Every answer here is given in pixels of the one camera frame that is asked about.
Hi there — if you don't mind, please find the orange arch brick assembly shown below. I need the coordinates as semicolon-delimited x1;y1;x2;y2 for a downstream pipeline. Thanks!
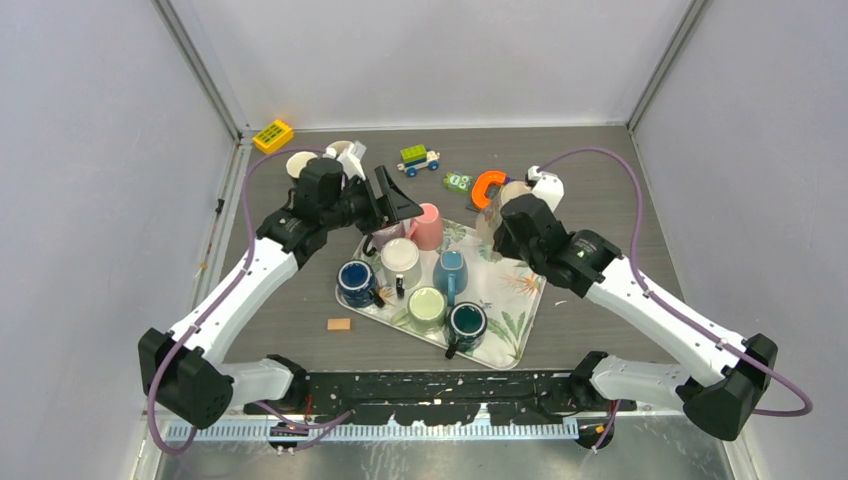
467;170;513;212

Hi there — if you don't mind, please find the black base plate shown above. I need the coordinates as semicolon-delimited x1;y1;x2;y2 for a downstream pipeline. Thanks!
269;370;612;426

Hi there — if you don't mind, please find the lilac mug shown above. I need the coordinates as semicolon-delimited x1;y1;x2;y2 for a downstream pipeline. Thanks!
361;222;406;257

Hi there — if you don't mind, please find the wooden block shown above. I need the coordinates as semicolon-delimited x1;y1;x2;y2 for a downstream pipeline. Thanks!
326;318;352;331

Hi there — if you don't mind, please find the light green mug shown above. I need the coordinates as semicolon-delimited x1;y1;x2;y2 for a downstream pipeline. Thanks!
393;287;447;335

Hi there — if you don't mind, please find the tall beige mug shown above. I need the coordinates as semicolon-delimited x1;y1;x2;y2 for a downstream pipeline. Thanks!
475;181;531;246

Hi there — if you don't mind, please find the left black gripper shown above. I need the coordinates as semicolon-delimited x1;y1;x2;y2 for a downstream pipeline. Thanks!
322;166;422;236

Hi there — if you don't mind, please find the sea pattern beige mug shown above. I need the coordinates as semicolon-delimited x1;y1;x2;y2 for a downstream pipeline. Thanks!
325;140;352;158

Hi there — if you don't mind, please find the light blue mug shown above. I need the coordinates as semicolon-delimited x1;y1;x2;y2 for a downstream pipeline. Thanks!
432;250;469;308

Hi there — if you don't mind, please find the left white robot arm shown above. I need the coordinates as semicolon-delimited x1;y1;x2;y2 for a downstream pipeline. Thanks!
138;158;423;429

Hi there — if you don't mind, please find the white mug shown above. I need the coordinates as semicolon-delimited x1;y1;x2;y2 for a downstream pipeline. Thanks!
381;238;422;292

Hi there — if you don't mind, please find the toy brick car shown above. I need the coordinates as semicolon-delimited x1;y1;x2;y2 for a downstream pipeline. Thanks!
396;144;440;177

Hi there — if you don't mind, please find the teal mug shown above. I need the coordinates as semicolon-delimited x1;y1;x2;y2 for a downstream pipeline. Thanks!
443;302;488;359

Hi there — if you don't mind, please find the yellow toy block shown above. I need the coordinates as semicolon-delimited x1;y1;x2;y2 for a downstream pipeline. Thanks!
252;119;294;155

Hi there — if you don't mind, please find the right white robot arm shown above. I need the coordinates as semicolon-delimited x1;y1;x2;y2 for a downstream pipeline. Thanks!
493;194;778;441

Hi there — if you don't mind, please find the pink mug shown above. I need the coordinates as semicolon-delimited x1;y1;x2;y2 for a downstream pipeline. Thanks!
405;203;444;251

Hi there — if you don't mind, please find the dark blue mug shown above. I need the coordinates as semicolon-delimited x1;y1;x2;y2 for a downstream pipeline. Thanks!
336;260;385;309

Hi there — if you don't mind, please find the green owl brick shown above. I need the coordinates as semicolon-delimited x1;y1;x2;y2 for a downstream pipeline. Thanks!
443;172;474;193

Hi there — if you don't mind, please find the leaf patterned metal tray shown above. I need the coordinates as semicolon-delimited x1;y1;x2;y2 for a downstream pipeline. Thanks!
335;219;546;370

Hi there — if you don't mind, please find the black mug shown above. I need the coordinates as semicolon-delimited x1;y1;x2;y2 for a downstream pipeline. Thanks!
285;151;320;186

